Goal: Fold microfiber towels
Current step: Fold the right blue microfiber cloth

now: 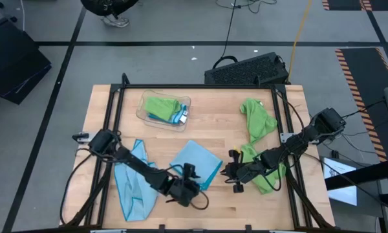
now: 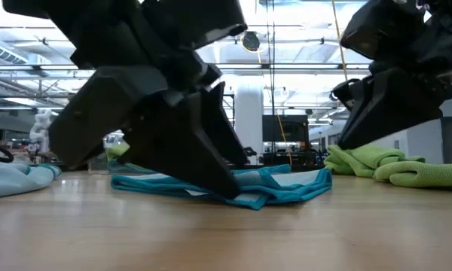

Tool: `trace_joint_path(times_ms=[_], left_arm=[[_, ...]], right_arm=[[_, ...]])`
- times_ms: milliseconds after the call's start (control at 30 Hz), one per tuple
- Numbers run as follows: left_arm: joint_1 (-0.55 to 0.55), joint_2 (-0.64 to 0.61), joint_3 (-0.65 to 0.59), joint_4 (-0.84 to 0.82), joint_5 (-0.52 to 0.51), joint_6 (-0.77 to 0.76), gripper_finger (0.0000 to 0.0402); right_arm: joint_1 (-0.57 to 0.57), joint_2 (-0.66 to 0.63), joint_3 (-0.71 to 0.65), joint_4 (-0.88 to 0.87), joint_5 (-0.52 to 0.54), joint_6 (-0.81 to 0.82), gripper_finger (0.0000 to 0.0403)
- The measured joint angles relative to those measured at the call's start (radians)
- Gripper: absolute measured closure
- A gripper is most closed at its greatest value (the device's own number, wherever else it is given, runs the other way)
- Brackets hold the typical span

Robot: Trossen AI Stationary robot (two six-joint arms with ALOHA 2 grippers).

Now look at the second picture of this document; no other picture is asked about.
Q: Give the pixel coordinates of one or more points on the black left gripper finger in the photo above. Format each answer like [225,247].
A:
[226,135]
[181,150]

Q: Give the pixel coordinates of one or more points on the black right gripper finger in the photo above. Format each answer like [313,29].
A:
[346,94]
[391,109]

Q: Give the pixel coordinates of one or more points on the clear plastic bin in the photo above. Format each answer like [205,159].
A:
[98,162]

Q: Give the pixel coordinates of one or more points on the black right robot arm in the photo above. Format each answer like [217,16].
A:
[448,5]

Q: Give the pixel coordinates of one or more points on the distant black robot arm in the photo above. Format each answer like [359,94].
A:
[250,151]

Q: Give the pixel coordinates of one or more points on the white pillar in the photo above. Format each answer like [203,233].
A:
[248,116]

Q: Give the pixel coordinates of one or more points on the long ceiling light strip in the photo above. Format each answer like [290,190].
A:
[58,67]
[237,66]
[303,66]

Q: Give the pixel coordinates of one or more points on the black monitor screen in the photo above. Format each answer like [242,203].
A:
[285,128]

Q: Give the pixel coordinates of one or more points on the dark equipment table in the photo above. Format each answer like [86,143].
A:
[286,158]

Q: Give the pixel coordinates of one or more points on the white robot figure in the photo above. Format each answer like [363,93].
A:
[41,128]

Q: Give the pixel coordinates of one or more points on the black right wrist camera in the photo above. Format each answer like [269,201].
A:
[380,26]

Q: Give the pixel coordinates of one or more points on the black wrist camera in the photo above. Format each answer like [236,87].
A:
[380,26]
[196,19]

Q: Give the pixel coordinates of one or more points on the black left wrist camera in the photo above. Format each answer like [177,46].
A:
[196,19]

